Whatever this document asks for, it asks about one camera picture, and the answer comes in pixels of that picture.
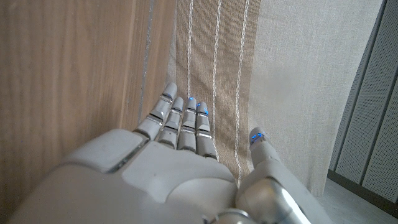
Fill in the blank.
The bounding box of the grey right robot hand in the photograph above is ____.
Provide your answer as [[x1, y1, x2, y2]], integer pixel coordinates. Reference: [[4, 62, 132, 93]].
[[6, 82, 333, 224]]

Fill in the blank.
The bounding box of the grey tape outline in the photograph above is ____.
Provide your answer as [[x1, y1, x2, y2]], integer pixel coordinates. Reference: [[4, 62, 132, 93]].
[[136, 0, 155, 125]]

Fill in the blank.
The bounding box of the beige striped cloth backdrop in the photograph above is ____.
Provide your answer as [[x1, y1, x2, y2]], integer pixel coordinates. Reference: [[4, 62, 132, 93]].
[[166, 0, 385, 198]]

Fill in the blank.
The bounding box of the grey perforated panel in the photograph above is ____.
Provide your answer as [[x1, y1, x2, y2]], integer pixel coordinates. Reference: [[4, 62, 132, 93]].
[[328, 0, 398, 212]]

